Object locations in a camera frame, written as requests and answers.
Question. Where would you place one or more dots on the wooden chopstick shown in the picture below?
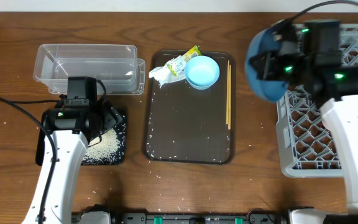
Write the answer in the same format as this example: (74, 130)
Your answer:
(229, 107)
(227, 92)

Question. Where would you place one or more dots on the wooden chopstick right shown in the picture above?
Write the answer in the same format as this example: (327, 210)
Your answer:
(229, 107)

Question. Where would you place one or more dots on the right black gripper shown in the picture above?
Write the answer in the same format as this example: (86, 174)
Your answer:
(267, 72)

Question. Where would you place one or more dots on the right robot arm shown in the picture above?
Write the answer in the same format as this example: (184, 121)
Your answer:
(341, 119)

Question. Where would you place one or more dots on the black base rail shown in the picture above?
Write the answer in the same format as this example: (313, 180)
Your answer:
(100, 214)

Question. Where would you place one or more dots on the light blue small bowl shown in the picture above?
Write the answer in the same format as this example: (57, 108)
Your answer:
(202, 72)

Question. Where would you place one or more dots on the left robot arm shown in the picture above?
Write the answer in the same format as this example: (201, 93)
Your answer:
(63, 155)

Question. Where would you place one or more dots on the clear plastic bin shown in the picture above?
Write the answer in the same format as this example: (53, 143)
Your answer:
(48, 54)

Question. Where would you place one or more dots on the crumpled white green wrapper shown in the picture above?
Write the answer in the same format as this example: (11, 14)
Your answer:
(174, 70)

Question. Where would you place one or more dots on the dark blue plate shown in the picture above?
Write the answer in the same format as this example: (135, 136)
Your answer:
(271, 91)

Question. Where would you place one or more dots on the wooden chopstick left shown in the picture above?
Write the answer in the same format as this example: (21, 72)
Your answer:
(227, 92)

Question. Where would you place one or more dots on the pile of white rice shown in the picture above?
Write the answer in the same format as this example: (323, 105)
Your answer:
(110, 150)

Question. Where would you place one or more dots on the grey dishwasher rack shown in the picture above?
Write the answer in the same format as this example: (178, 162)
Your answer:
(306, 148)

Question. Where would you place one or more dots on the black plastic tray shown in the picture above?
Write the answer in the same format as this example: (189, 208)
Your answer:
(103, 127)

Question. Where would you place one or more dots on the brown serving tray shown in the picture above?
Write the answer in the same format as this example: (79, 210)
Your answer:
(183, 124)

